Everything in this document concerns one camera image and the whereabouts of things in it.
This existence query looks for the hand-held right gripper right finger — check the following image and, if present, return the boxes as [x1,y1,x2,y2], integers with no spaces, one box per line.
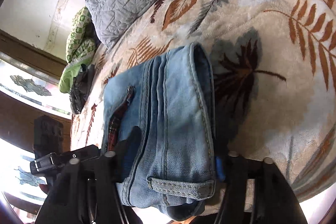
[214,151,301,224]

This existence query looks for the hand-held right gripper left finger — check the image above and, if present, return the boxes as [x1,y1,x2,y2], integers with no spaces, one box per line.
[35,126,143,224]

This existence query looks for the brown wooden window frame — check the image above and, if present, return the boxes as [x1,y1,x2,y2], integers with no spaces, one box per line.
[0,29,69,73]

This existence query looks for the light blue denim pants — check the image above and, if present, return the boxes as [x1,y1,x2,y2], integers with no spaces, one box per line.
[101,42,224,222]

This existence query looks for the dark grey folded clothes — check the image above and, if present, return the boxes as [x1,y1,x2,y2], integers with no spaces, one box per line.
[69,64,95,114]

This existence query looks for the patterned glass window pane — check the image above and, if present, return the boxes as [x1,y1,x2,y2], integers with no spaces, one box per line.
[0,137,48,204]
[0,58,72,117]

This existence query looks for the grey quilted pillow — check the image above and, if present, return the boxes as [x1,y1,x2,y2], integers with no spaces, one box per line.
[85,0,182,50]

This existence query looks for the plain green cloth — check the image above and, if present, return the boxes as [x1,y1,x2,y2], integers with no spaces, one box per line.
[58,61,85,95]

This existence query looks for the green patterned quilt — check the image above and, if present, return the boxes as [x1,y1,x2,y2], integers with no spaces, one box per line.
[65,6,97,63]

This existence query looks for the cream leaf-print blanket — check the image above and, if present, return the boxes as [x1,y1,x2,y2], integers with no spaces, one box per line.
[69,0,336,215]

